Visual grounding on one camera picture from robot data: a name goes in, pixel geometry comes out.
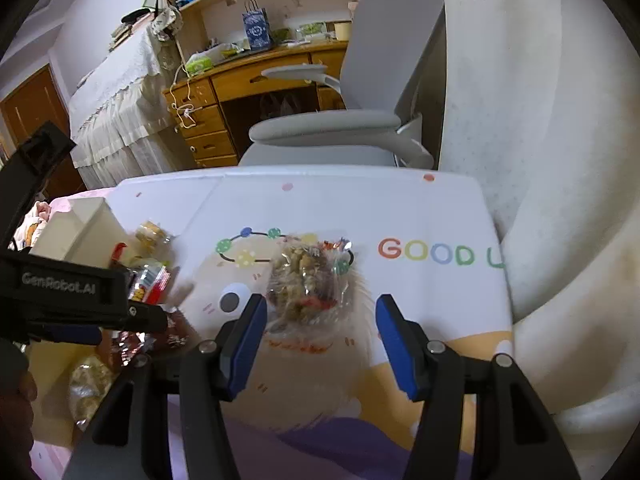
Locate clear bag of puffed snack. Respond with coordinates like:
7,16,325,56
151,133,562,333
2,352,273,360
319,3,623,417
68,354,116,430

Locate white plastic storage bin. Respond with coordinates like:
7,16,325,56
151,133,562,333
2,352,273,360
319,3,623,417
30,197,130,269

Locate red white Lipo cookie packet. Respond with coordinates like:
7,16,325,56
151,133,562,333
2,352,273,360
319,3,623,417
129,258,171,306

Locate clear bag of mixed nuts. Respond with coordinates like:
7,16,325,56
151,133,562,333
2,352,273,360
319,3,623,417
266,237,355,336

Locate dark red snack packet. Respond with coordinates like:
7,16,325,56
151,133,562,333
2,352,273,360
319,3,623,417
110,308,190,370

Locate small gold wrapped snack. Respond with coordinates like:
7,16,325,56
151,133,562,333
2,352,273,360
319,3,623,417
134,221,171,255

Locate white lace covered furniture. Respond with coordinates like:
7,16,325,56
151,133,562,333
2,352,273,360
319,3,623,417
68,25,195,190

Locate cartoon printed play mat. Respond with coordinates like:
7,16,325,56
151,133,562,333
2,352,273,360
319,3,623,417
29,164,516,480

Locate wooden desk with drawers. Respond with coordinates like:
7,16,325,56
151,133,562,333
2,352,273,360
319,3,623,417
164,40,347,168

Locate green tissue pack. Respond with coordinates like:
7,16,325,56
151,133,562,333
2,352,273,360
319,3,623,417
184,52,214,77

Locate blue gift bag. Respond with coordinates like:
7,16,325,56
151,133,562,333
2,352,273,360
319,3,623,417
242,0,273,51

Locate grey office chair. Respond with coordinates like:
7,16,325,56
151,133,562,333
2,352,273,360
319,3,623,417
240,0,445,169

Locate white charging cable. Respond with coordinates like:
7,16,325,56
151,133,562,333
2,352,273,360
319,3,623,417
168,62,202,131

